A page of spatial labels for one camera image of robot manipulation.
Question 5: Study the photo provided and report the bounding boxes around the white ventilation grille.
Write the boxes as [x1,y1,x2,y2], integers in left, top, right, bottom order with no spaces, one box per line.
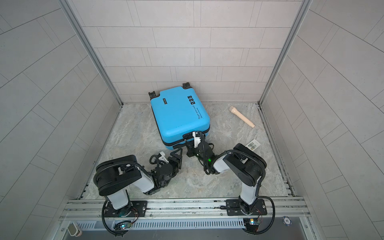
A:
[77,219,245,231]

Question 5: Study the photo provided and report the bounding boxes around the small white remote control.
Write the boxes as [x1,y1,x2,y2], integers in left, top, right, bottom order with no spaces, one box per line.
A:
[246,139,261,151]

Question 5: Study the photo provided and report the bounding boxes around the blue hard-shell suitcase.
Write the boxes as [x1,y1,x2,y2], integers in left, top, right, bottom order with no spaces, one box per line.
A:
[149,83,211,150]

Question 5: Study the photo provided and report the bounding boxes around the small white pink object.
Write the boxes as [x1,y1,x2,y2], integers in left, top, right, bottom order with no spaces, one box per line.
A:
[67,222,83,237]

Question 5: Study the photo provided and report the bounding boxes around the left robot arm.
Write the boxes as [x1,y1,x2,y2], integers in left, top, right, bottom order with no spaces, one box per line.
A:
[93,149,183,217]

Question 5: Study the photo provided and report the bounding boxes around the round blue white sticker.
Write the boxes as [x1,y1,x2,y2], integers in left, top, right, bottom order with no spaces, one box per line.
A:
[283,216,292,226]

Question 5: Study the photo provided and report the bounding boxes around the right circuit board with wires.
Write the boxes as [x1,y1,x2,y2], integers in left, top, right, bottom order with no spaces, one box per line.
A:
[243,219,260,233]

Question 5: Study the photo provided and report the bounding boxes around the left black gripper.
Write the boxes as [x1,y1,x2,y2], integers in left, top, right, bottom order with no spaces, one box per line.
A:
[161,149,185,188]

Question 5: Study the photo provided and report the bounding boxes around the beige wooden handle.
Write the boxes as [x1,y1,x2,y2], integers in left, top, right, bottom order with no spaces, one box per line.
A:
[229,106,255,128]

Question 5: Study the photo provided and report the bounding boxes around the circuit board with wires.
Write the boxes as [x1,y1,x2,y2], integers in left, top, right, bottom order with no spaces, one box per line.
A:
[114,221,133,231]
[243,219,260,233]

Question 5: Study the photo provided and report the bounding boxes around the left circuit board with wires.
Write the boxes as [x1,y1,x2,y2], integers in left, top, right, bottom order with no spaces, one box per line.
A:
[114,221,133,231]

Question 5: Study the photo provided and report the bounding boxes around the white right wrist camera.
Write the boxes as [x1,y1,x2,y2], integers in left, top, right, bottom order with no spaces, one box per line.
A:
[192,132,202,149]

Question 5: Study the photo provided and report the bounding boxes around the aluminium mounting rail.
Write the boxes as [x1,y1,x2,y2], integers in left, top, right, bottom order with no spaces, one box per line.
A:
[59,197,310,221]

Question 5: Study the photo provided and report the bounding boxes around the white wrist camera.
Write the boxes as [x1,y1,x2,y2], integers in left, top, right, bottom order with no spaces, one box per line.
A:
[192,132,202,149]
[158,152,169,164]

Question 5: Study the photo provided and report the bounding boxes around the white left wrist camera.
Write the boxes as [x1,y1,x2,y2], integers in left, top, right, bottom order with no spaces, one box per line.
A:
[158,152,169,164]

